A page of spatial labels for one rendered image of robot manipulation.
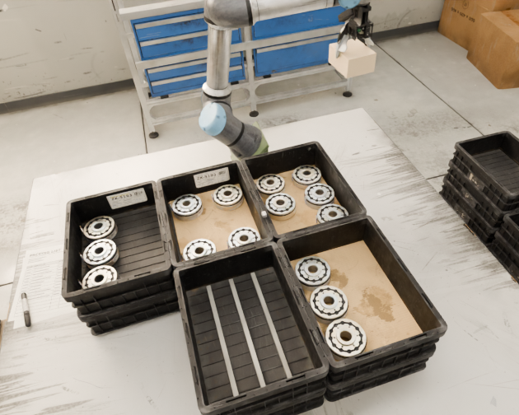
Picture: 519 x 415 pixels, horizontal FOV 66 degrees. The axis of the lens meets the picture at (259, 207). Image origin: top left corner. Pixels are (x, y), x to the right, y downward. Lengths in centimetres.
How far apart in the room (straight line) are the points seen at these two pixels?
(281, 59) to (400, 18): 176
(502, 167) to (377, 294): 127
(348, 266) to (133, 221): 74
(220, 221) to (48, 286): 63
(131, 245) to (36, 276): 39
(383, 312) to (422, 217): 54
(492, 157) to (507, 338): 116
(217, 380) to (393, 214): 89
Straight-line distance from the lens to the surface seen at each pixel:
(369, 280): 122
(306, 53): 332
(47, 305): 154
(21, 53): 407
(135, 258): 135
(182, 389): 124
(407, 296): 117
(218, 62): 159
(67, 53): 402
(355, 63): 168
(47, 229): 178
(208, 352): 112
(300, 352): 110
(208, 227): 136
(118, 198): 146
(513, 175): 227
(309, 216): 136
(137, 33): 301
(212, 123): 156
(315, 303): 113
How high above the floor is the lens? 183
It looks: 45 degrees down
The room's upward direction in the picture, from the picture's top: 5 degrees counter-clockwise
